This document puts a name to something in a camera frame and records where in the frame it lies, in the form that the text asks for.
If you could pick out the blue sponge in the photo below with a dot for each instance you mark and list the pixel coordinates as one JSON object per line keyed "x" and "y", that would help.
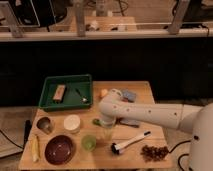
{"x": 128, "y": 95}

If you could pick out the black marker on floor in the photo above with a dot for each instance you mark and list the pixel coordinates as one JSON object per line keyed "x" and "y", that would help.
{"x": 27, "y": 129}

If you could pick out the white round lid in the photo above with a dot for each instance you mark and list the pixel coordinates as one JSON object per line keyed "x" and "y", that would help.
{"x": 72, "y": 123}

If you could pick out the dark red bowl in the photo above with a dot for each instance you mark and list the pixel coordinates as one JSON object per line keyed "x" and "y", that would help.
{"x": 59, "y": 150}

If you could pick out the green pepper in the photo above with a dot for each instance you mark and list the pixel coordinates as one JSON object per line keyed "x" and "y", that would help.
{"x": 96, "y": 122}

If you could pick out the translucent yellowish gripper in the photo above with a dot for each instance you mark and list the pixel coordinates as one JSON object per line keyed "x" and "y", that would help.
{"x": 107, "y": 129}

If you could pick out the green plastic cup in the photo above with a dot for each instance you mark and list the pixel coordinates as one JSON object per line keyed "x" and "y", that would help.
{"x": 88, "y": 142}

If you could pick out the metal cup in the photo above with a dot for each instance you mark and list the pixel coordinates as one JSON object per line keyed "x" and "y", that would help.
{"x": 45, "y": 125}

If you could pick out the green plastic tray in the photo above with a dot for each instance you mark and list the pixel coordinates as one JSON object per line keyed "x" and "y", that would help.
{"x": 71, "y": 100}

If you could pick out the small peach fruit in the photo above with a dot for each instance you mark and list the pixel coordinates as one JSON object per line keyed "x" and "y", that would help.
{"x": 103, "y": 93}

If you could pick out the brown dried cluster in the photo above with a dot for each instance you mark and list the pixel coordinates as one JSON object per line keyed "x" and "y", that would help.
{"x": 152, "y": 153}

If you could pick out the yellow corn cob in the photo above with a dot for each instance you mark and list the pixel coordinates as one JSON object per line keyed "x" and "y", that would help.
{"x": 35, "y": 149}

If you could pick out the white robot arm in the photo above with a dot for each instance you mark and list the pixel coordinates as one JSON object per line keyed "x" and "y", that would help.
{"x": 195, "y": 120}

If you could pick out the wooden block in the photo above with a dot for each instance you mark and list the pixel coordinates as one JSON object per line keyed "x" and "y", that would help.
{"x": 59, "y": 93}

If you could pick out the blue-grey cloth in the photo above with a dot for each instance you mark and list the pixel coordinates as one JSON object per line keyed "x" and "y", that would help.
{"x": 128, "y": 122}

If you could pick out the metal spoon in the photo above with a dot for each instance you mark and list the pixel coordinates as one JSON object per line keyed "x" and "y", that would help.
{"x": 84, "y": 100}

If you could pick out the black and white brush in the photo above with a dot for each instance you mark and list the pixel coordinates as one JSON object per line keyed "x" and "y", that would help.
{"x": 117, "y": 148}

